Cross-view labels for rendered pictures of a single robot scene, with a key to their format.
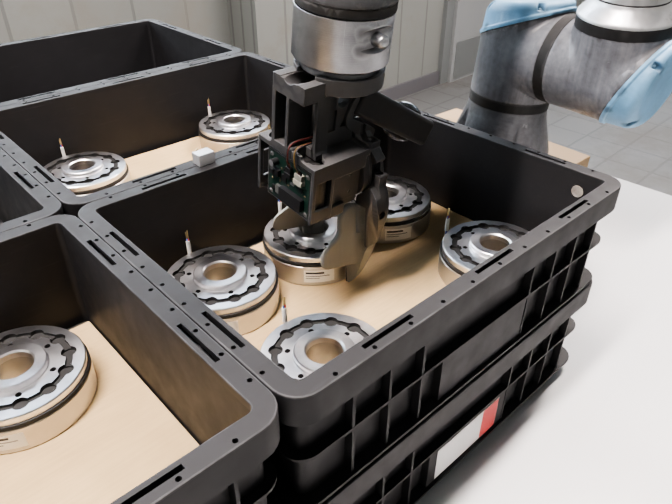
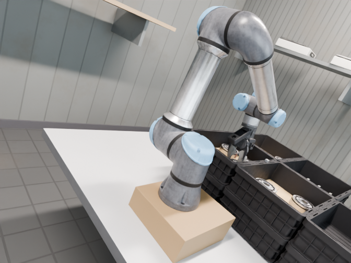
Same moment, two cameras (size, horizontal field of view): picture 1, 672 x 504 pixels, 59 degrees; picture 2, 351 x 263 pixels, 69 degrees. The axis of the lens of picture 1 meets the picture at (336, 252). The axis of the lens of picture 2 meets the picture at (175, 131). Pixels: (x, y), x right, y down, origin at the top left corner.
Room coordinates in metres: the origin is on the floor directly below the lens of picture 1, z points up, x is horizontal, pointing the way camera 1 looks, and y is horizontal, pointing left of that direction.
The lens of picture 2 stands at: (1.64, -0.42, 1.29)
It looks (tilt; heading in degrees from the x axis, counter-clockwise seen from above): 19 degrees down; 175
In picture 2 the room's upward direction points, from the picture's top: 23 degrees clockwise
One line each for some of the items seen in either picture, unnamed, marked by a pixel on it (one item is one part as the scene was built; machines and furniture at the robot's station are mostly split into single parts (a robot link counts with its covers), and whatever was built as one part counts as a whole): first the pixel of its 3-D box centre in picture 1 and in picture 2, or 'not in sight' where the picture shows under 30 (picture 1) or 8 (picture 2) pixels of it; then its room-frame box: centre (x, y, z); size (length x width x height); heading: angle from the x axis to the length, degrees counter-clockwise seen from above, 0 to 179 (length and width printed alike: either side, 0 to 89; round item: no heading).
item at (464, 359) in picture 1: (359, 253); (229, 155); (0.47, -0.02, 0.87); 0.40 x 0.30 x 0.11; 133
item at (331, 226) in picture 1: (313, 228); not in sight; (0.52, 0.02, 0.86); 0.05 x 0.05 x 0.01
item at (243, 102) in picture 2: not in sight; (248, 104); (0.53, -0.08, 1.14); 0.11 x 0.11 x 0.08; 42
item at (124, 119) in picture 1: (190, 155); (280, 194); (0.69, 0.18, 0.87); 0.40 x 0.30 x 0.11; 133
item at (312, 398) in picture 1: (360, 206); (233, 146); (0.47, -0.02, 0.92); 0.40 x 0.30 x 0.02; 133
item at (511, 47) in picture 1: (525, 46); (192, 155); (0.86, -0.27, 0.96); 0.13 x 0.12 x 0.14; 42
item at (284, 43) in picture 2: not in sight; (296, 49); (-1.16, 0.64, 1.63); 0.37 x 0.35 x 0.09; 44
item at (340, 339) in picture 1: (324, 352); not in sight; (0.34, 0.01, 0.86); 0.05 x 0.05 x 0.01
